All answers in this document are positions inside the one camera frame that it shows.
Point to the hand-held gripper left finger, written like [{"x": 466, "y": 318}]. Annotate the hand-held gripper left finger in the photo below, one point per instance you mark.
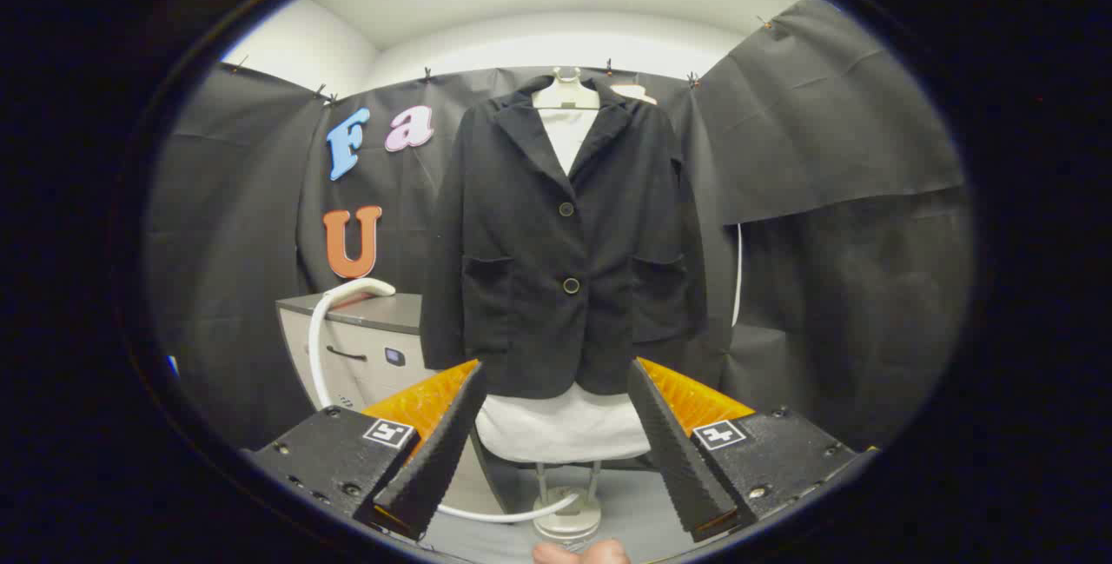
[{"x": 434, "y": 460}]

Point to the steamer stand base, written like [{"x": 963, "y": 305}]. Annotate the steamer stand base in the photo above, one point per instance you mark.
[{"x": 569, "y": 516}]

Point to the black suit jacket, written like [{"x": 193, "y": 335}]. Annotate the black suit jacket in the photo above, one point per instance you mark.
[{"x": 521, "y": 286}]

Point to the cream plastic clothes hanger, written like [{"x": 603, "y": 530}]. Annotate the cream plastic clothes hanger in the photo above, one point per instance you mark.
[{"x": 566, "y": 93}]

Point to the black backdrop cloth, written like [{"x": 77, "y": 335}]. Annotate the black backdrop cloth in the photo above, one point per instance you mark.
[{"x": 825, "y": 155}]

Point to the grey cabinet with dark top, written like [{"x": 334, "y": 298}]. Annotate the grey cabinet with dark top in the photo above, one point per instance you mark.
[{"x": 382, "y": 325}]

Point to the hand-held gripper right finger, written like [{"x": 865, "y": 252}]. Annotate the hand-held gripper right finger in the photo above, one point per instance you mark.
[{"x": 682, "y": 460}]

